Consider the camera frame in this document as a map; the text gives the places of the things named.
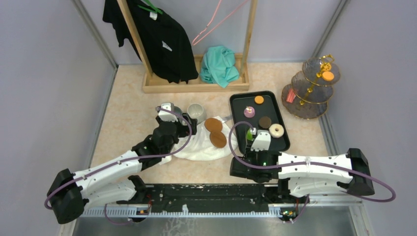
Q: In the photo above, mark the lower wooden coaster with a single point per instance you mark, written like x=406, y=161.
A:
x=218, y=139

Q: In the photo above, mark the green hanger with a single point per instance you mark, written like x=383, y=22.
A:
x=148, y=6

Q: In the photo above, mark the teal cloth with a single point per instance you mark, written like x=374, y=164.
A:
x=218, y=66

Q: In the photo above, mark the wooden clothes rack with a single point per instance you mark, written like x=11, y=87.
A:
x=154, y=84

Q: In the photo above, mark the red cake slice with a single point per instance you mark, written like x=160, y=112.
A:
x=290, y=96

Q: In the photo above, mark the orange biscuit on tray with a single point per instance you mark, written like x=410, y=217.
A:
x=259, y=100

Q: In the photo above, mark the white towel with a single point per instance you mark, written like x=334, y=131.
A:
x=200, y=148

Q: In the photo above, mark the three-tier glass stand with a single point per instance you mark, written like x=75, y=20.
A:
x=312, y=91

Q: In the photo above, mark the upper wooden coaster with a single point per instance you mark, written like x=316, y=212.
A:
x=213, y=125

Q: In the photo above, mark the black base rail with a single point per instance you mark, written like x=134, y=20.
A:
x=213, y=198

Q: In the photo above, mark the pink cupcake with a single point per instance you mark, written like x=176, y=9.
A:
x=249, y=112

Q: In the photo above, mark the white speckled mug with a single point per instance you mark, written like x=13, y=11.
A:
x=197, y=111

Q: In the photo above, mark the wooden coaster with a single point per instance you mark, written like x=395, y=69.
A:
x=213, y=125
x=218, y=139

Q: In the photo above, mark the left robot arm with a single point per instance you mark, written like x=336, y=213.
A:
x=117, y=181

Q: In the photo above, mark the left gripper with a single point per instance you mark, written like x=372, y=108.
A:
x=185, y=129

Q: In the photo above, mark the green cake slice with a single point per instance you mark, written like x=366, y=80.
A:
x=251, y=134

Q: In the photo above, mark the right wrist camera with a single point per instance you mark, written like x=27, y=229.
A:
x=262, y=141

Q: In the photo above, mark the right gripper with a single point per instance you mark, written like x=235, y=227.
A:
x=250, y=153

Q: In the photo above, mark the black baking tray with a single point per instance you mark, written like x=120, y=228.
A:
x=269, y=108

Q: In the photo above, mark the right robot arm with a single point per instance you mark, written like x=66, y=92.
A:
x=302, y=175

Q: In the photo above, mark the chocolate biscuit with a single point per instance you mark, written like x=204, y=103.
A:
x=264, y=122

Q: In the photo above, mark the white glazed donut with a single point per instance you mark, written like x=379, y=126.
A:
x=276, y=130

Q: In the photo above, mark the grey-blue ceramic mug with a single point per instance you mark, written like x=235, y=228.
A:
x=178, y=112

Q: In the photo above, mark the black t-shirt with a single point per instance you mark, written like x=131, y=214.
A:
x=166, y=44

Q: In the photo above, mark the orange macaron on stand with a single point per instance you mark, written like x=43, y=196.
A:
x=327, y=76

